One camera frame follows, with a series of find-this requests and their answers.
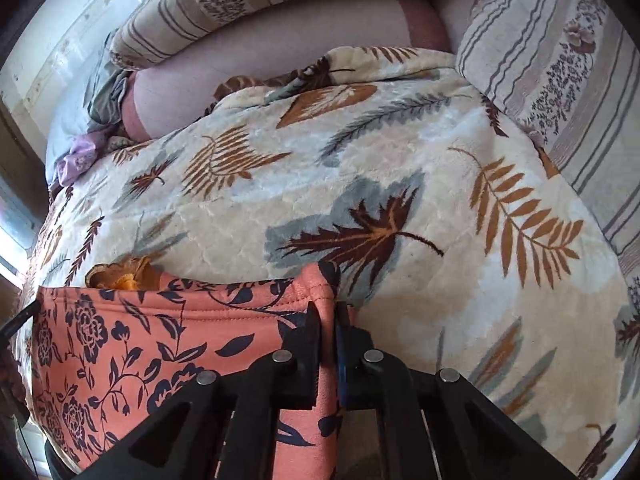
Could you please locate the pink quilted bolster cushion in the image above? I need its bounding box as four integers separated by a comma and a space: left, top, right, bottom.
122, 0, 451, 142

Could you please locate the orange black floral blouse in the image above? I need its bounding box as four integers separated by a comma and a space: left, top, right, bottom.
32, 262, 342, 479

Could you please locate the cream leaf-print fleece blanket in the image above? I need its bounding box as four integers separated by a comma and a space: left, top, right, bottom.
25, 48, 639, 479

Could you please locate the lilac patterned small garment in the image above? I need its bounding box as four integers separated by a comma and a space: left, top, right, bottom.
46, 129, 111, 188

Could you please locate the striped floral side pillow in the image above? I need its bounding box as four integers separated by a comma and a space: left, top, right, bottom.
457, 0, 639, 285

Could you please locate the light blue grey pillow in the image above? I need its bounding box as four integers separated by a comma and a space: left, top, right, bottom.
43, 29, 132, 181

